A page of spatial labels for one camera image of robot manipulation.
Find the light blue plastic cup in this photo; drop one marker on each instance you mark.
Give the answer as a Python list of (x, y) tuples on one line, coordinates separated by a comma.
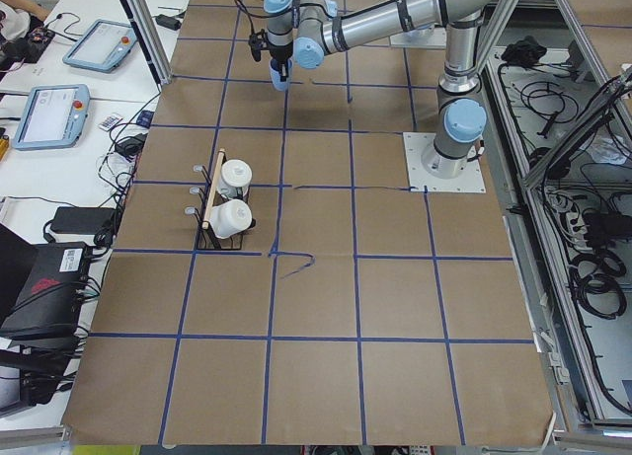
[(281, 74)]

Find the white mug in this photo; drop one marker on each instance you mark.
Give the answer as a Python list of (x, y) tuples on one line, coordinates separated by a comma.
[(235, 178), (230, 218)]

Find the lower teach pendant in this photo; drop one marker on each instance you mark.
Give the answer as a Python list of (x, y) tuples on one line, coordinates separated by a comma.
[(53, 117)]

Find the black computer box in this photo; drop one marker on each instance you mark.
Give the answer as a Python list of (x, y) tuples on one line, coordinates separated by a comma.
[(40, 287)]

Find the white mug far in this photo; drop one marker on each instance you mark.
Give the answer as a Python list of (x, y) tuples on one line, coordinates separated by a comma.
[(235, 178)]

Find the black wire cup rack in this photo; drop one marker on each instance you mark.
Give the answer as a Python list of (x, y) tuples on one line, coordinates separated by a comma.
[(207, 239)]

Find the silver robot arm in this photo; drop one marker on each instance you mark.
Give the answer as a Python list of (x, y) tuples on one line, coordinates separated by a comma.
[(304, 32)]

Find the white mug near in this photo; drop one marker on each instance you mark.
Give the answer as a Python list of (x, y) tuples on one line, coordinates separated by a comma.
[(230, 218)]

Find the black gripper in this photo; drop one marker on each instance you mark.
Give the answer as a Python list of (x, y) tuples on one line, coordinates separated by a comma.
[(279, 53)]

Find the teach pendant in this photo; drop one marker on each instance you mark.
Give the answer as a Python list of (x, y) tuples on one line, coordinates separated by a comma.
[(103, 47), (53, 117)]

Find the upper teach pendant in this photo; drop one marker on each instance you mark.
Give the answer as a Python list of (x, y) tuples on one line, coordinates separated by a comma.
[(103, 47)]

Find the black power adapter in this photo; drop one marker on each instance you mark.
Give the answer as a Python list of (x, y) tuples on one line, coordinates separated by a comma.
[(169, 22)]

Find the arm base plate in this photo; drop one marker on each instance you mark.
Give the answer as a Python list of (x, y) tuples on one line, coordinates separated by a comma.
[(431, 38), (429, 171)]

